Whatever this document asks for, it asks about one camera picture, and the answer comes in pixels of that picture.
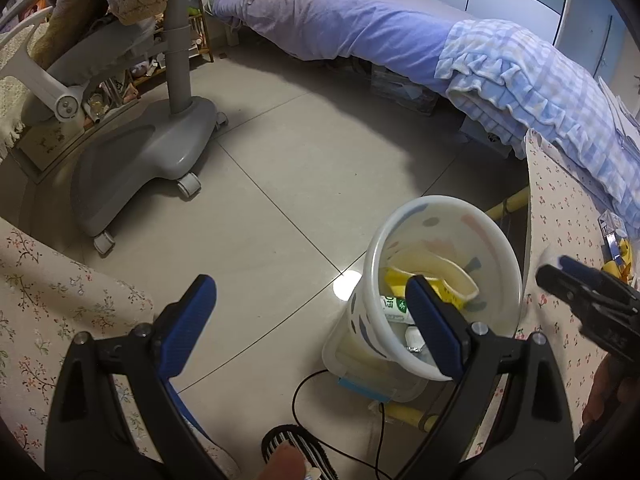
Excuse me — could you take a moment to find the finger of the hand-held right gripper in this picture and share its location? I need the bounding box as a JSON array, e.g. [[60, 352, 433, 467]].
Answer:
[[536, 263, 632, 322], [558, 254, 640, 297]]

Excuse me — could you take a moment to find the clear plastic storage box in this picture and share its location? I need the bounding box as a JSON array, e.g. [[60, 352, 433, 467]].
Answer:
[[321, 327, 432, 404]]

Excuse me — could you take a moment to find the floral storage box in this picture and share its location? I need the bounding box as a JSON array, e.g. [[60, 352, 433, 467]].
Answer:
[[15, 97, 142, 172]]

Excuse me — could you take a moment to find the green and white packet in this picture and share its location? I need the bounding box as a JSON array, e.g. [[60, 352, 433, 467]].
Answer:
[[380, 294, 415, 324]]

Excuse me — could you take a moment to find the blue checked ruffled blanket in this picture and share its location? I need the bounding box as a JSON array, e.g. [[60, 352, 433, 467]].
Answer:
[[434, 18, 640, 239]]

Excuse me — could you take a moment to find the floral print cloth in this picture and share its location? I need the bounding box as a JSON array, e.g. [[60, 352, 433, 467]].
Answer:
[[0, 216, 242, 480]]

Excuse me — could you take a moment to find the cream knitted fringed cloth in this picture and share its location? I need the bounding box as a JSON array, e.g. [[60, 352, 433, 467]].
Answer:
[[0, 24, 38, 160]]

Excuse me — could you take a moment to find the person's right hand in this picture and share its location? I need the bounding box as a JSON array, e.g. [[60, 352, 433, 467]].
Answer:
[[581, 352, 628, 426]]

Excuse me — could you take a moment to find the black striped slipper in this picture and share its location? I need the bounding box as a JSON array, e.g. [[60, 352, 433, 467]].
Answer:
[[261, 423, 339, 480]]

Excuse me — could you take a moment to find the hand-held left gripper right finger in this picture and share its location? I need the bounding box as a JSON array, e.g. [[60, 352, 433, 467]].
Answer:
[[395, 275, 577, 480]]

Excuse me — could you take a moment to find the person's foot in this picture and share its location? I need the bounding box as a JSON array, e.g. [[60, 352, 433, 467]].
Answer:
[[264, 442, 307, 480]]

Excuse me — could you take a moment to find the wooden toy shelf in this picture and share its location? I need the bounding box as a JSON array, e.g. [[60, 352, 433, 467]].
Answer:
[[119, 0, 216, 92]]

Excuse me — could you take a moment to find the white spotted waste bin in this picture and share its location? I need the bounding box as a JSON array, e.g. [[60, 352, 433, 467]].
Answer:
[[345, 194, 524, 382]]

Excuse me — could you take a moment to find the grey swivel chair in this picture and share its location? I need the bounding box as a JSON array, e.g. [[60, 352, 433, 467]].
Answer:
[[0, 0, 230, 256]]

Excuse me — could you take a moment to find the yellow plastic bag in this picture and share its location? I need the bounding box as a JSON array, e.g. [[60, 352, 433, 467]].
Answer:
[[601, 236, 634, 279]]

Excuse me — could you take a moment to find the white door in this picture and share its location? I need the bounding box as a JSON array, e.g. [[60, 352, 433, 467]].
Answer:
[[552, 0, 640, 82]]

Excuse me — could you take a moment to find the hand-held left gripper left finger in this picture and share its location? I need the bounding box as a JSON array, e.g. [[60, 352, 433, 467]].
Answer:
[[44, 274, 227, 480]]

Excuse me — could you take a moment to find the storage box under bed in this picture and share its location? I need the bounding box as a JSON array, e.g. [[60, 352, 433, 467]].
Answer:
[[369, 64, 439, 118]]

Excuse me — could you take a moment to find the black cable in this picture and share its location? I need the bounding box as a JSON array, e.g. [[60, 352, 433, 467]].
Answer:
[[291, 369, 397, 480]]

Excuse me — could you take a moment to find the crumpled yellow wrapper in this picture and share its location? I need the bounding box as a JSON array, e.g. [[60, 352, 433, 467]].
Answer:
[[384, 247, 481, 312]]

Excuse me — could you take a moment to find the folded striped sheet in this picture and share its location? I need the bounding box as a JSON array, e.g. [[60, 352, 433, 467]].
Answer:
[[596, 76, 640, 161]]

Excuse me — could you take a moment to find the purple bed sheet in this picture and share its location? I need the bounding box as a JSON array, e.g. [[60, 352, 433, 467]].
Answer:
[[211, 0, 470, 97]]

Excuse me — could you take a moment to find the white box under bed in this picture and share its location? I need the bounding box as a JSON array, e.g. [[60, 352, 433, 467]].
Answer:
[[459, 114, 517, 152]]

